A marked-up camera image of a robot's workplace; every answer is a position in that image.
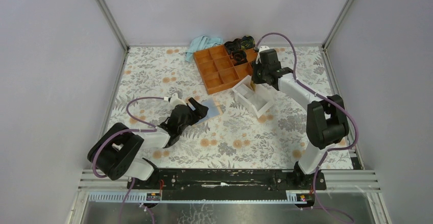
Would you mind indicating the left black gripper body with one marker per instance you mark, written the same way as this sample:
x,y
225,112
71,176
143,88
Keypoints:
x,y
193,117

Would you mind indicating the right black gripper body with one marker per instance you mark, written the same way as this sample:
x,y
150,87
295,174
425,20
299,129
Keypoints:
x,y
259,72

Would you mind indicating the beige card holder wallet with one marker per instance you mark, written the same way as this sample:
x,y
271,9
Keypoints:
x,y
214,110

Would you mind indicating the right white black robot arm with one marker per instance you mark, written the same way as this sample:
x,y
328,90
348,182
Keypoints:
x,y
326,123

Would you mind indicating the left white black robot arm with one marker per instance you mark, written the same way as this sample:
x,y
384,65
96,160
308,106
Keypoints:
x,y
115,154

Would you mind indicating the credit card in box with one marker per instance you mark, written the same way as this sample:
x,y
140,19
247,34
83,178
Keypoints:
x,y
253,86

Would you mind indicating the white card box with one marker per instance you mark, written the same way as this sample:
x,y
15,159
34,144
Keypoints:
x,y
257,101

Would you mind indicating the dark rolled band middle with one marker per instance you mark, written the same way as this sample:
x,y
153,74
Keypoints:
x,y
238,57

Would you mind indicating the dark rolled band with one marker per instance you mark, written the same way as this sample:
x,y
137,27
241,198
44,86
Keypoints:
x,y
238,57
234,45

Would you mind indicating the dark rolled band corner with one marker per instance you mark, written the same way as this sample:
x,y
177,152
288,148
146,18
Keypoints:
x,y
247,42

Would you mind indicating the orange compartment tray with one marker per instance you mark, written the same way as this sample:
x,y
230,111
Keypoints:
x,y
218,69

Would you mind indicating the dark rolled band top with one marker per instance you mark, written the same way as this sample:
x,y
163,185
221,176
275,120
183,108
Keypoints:
x,y
234,45

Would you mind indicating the light blue cloth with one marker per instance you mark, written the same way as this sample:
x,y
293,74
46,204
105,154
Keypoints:
x,y
200,43

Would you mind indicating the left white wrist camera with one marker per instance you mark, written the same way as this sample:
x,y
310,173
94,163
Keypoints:
x,y
174,100

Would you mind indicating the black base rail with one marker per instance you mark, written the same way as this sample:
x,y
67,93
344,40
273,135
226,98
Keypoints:
x,y
177,184

